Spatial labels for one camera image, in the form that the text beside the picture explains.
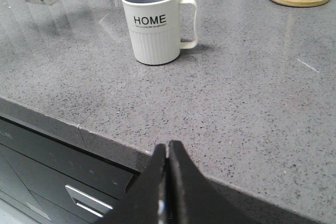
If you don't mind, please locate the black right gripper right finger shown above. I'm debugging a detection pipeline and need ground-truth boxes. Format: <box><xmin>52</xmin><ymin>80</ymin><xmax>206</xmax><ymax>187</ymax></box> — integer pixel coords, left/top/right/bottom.
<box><xmin>167</xmin><ymin>139</ymin><xmax>336</xmax><ymax>224</ymax></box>

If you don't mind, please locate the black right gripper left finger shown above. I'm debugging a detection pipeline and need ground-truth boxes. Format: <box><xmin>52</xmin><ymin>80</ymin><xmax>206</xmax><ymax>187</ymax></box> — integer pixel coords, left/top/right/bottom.
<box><xmin>96</xmin><ymin>144</ymin><xmax>168</xmax><ymax>223</ymax></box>

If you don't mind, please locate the white HOME cup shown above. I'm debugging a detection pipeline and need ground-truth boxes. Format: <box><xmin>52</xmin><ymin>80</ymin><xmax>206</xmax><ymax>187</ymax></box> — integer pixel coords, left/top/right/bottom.
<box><xmin>121</xmin><ymin>0</ymin><xmax>198</xmax><ymax>65</ymax></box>

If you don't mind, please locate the black cabinet drawer front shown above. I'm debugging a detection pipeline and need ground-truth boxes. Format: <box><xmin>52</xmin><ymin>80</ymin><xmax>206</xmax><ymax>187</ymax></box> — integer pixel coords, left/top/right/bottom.
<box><xmin>1</xmin><ymin>118</ymin><xmax>139</xmax><ymax>223</ymax></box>

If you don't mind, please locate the silver drawer handle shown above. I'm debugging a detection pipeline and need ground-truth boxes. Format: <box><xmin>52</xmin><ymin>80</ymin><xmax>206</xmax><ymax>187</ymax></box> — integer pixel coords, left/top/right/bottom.
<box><xmin>65</xmin><ymin>185</ymin><xmax>113</xmax><ymax>218</ymax></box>

